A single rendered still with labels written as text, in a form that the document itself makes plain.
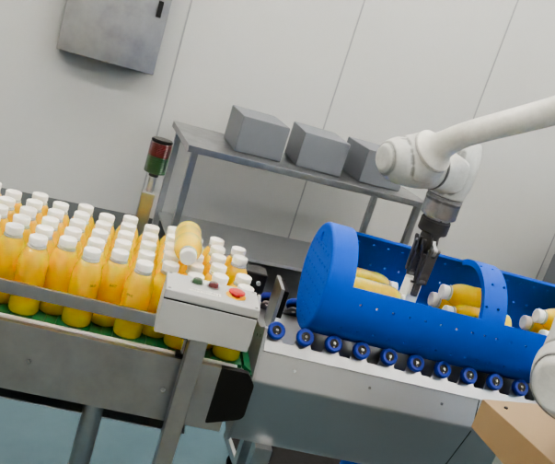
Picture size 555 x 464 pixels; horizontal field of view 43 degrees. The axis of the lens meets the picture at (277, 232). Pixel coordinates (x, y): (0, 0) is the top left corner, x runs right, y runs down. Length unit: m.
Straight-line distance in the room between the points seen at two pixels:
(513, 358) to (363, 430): 0.42
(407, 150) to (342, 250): 0.30
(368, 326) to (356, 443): 0.36
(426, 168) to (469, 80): 4.06
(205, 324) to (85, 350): 0.31
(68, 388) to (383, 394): 0.77
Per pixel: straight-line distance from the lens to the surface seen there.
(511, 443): 1.49
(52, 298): 1.63
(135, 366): 1.66
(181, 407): 1.61
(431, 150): 1.60
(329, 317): 1.73
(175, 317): 1.48
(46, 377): 1.69
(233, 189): 5.16
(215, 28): 4.94
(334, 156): 4.48
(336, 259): 1.70
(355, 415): 1.89
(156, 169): 2.07
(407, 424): 1.93
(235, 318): 1.48
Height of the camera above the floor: 1.64
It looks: 15 degrees down
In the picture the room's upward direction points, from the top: 18 degrees clockwise
